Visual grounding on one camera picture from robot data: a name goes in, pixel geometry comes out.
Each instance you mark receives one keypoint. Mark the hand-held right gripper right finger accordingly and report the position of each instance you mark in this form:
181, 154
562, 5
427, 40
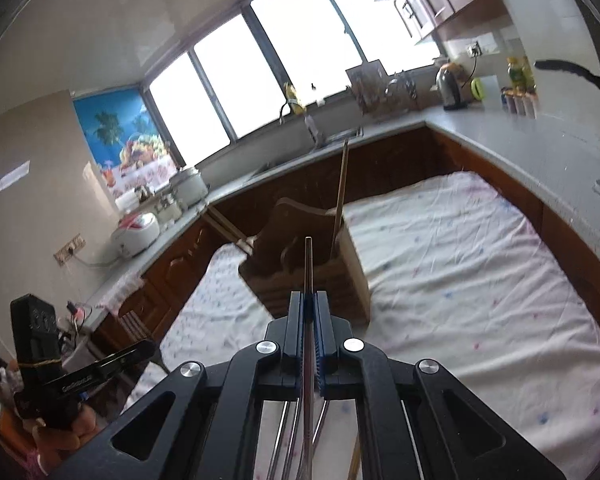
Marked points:
360, 375

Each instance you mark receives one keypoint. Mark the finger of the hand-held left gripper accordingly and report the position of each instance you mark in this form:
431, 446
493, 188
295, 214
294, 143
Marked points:
110, 365

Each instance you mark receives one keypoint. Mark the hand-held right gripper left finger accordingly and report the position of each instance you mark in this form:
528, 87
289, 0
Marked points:
260, 375

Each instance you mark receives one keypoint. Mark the metal chopstick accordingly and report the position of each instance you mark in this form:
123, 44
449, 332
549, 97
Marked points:
308, 270

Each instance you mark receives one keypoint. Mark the wooden utensil holder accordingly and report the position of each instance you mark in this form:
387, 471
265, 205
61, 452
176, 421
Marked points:
310, 270

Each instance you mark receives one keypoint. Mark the striped bamboo chopstick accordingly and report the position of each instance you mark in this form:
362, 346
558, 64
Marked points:
235, 232
225, 232

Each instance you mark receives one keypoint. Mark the plain wooden chopstick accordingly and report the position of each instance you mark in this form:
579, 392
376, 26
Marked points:
340, 190
353, 460

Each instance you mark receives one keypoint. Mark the person's left hand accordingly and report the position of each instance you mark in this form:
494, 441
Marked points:
80, 427

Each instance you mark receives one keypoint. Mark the floral cloth rag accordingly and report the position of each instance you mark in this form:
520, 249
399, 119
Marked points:
122, 287

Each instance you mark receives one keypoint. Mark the white floral tablecloth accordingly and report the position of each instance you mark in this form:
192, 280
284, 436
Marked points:
455, 285

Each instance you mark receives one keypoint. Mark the white pink rice cooker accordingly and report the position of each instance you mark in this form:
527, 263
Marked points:
135, 235

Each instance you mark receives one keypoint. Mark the small white appliance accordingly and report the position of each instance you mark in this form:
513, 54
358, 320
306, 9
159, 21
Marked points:
162, 205

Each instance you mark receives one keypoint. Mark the white electric pot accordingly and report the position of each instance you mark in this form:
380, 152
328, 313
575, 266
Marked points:
190, 185

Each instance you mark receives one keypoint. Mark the wooden base cabinets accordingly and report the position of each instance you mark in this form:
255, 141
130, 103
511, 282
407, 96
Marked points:
390, 160

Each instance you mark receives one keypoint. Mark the steel kitchen sink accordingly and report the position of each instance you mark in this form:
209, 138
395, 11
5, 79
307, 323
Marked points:
330, 140

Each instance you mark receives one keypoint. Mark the chrome sink faucet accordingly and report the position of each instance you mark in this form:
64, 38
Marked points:
310, 125

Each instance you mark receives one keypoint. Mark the yellow soap bottle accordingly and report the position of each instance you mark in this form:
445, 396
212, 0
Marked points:
294, 96

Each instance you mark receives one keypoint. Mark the utensil stand with tools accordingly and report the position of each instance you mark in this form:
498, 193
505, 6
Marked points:
402, 92

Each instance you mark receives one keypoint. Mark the wooden knife rack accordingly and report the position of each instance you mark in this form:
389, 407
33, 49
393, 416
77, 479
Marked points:
367, 85

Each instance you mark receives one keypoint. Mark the clear pump dispenser bottle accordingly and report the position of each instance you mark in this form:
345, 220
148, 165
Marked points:
314, 87

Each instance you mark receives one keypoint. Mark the grey kitchen countertop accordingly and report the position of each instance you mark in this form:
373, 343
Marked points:
530, 135

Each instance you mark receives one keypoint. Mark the steel electric kettle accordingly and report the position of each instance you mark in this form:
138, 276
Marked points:
451, 87

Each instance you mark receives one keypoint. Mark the green round lid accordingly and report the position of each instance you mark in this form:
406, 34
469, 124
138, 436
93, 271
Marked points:
477, 89

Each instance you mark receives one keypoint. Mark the row of spice jars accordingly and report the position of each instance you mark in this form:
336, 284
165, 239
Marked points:
520, 102

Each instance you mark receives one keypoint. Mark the kitchen window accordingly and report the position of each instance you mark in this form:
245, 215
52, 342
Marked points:
290, 50

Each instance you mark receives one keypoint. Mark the yellow oil bottle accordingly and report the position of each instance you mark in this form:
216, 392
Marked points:
519, 72

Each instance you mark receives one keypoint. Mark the wall power socket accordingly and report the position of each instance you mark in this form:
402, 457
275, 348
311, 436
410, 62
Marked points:
70, 248

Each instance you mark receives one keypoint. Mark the tropical fruit wall poster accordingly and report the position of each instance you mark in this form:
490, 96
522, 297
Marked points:
125, 140

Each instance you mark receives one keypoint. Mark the white wall socket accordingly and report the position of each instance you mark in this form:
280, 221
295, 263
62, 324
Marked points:
475, 50

